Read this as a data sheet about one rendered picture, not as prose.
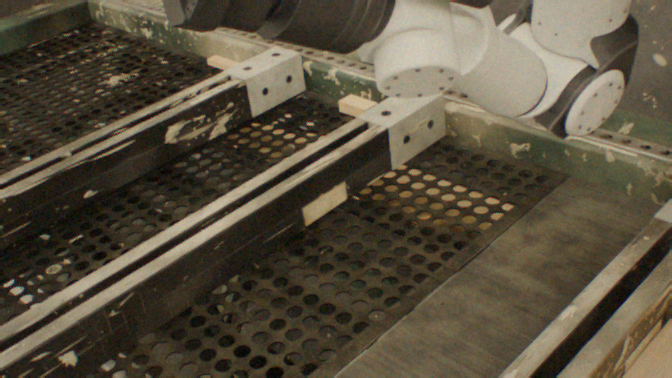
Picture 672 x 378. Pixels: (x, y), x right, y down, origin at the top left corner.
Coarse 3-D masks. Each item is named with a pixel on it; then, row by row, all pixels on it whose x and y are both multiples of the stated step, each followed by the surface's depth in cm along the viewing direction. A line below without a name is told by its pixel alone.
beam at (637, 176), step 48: (96, 0) 180; (144, 0) 176; (192, 48) 159; (240, 48) 148; (336, 96) 134; (384, 96) 126; (480, 144) 116; (528, 144) 110; (576, 144) 104; (624, 192) 102
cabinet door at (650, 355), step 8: (664, 328) 78; (656, 336) 78; (664, 336) 77; (656, 344) 77; (664, 344) 76; (648, 352) 76; (656, 352) 76; (664, 352) 76; (640, 360) 75; (648, 360) 75; (656, 360) 75; (664, 360) 75; (632, 368) 74; (640, 368) 74; (648, 368) 74; (656, 368) 74; (664, 368) 74; (624, 376) 74; (632, 376) 74; (640, 376) 73; (648, 376) 73; (656, 376) 73; (664, 376) 73
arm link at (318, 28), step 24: (168, 0) 51; (192, 0) 48; (216, 0) 48; (240, 0) 51; (264, 0) 52; (288, 0) 54; (312, 0) 53; (336, 0) 54; (192, 24) 49; (216, 24) 50; (240, 24) 53; (264, 24) 57; (288, 24) 54; (312, 24) 54; (336, 24) 55; (312, 48) 59
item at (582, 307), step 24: (648, 240) 82; (624, 264) 79; (648, 264) 82; (600, 288) 76; (624, 288) 77; (648, 288) 76; (576, 312) 74; (600, 312) 76; (624, 312) 73; (648, 312) 74; (552, 336) 72; (576, 336) 73; (600, 336) 71; (624, 336) 71; (528, 360) 69; (552, 360) 71; (576, 360) 69; (600, 360) 69; (624, 360) 73
